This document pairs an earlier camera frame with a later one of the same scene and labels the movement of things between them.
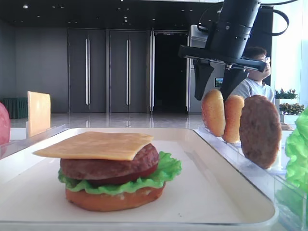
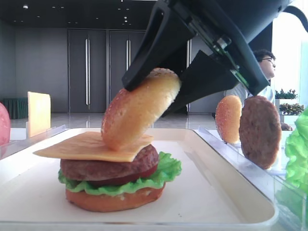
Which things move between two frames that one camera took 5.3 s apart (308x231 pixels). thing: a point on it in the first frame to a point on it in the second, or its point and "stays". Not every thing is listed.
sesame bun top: x=213 y=112 to x=128 y=113
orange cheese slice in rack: x=39 y=110 stays
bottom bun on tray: x=100 y=202 stays
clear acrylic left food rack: x=15 y=146 stays
